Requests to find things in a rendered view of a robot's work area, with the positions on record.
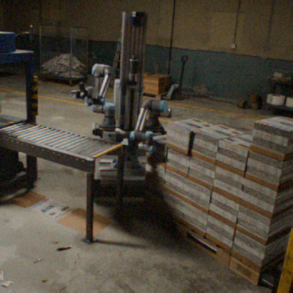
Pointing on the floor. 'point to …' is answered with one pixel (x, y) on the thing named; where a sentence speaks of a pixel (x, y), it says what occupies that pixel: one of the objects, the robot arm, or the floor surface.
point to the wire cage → (63, 69)
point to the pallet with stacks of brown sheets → (156, 85)
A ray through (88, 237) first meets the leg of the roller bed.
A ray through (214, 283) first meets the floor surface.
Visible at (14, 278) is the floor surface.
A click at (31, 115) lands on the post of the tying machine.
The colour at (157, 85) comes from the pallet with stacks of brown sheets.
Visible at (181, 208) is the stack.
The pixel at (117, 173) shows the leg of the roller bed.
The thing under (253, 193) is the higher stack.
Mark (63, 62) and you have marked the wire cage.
